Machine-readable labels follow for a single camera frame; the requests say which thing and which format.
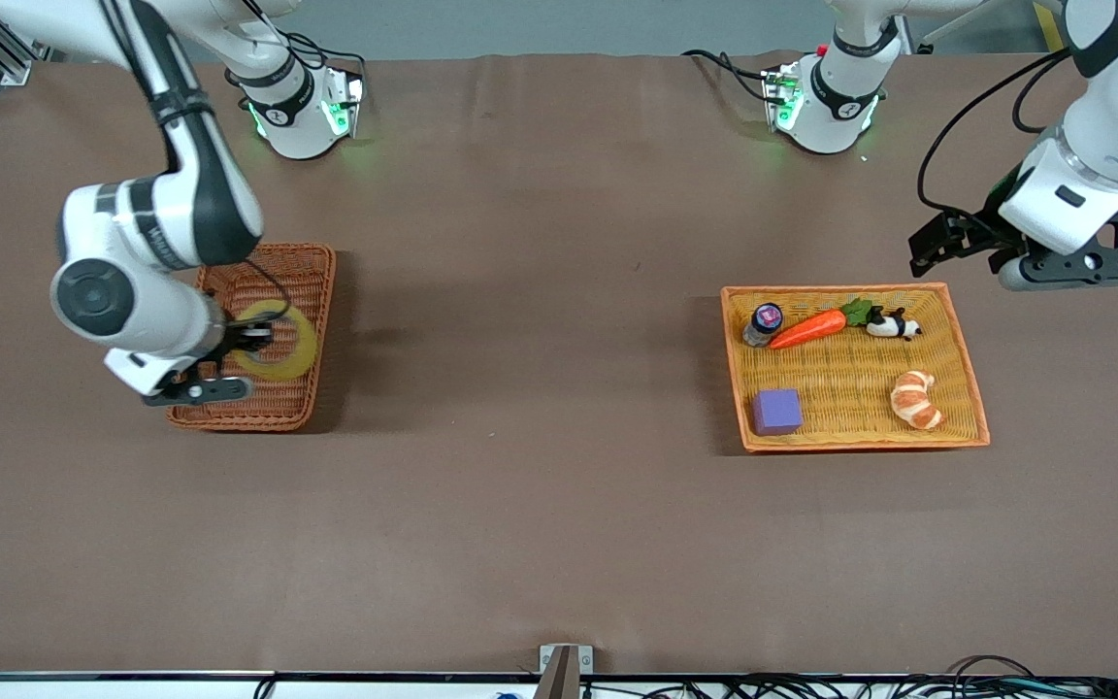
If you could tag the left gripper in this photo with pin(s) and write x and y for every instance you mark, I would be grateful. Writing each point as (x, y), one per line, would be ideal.
(984, 233)

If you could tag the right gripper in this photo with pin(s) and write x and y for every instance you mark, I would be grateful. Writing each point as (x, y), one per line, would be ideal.
(241, 339)

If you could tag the yellow tape roll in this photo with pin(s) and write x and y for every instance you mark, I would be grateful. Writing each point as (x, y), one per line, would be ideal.
(302, 359)

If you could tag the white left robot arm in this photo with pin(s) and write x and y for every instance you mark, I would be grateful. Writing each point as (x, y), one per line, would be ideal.
(840, 107)

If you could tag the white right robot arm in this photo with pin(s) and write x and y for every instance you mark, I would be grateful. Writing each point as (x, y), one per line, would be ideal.
(200, 194)

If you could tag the small brown wicker basket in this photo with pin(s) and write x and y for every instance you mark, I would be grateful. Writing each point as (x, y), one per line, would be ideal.
(312, 267)

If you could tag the black white panda toy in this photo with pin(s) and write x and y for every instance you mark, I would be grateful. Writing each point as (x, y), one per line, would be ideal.
(894, 327)

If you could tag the toy croissant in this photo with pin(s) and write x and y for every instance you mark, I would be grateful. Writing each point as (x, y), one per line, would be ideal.
(913, 400)

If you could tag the orange toy carrot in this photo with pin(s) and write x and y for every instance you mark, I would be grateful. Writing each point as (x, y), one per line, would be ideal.
(811, 327)

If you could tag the large orange wicker tray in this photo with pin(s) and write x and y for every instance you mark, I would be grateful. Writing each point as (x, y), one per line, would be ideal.
(840, 374)

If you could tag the small bottle purple lid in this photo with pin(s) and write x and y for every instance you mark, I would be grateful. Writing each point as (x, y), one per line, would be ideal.
(765, 320)

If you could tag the purple cube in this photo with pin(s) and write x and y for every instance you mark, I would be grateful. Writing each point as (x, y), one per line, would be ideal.
(777, 413)

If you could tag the grey metal bracket post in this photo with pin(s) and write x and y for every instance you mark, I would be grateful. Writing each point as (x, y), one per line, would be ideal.
(559, 680)

